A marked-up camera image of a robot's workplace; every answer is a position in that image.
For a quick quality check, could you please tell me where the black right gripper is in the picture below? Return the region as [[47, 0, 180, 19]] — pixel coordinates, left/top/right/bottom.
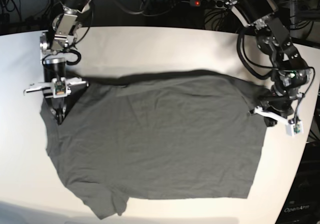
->
[[45, 86, 86, 108]]

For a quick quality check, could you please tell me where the black power strip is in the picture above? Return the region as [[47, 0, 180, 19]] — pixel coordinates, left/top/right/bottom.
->
[[187, 0, 235, 10]]

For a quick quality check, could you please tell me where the grey T-shirt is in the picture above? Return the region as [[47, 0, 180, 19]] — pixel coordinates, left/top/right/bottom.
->
[[40, 74, 267, 219]]

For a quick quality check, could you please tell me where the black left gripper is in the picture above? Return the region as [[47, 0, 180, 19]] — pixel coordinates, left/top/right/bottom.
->
[[257, 84, 304, 121]]

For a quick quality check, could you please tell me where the black OpenArm base box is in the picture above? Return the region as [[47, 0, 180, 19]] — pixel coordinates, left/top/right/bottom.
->
[[276, 142, 320, 224]]

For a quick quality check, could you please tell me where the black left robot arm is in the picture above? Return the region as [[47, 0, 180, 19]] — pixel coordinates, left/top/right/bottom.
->
[[42, 0, 313, 127]]

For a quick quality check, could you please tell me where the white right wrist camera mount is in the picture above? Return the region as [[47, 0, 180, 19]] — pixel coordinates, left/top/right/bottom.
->
[[23, 77, 89, 99]]

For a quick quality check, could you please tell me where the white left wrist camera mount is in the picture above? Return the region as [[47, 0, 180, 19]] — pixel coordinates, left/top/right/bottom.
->
[[249, 106, 304, 137]]

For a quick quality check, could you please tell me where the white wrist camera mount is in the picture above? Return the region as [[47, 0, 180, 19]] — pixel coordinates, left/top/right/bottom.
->
[[23, 77, 89, 99], [249, 106, 304, 137]]

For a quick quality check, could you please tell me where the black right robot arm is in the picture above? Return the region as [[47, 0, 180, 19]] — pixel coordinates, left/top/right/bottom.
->
[[40, 0, 277, 125]]

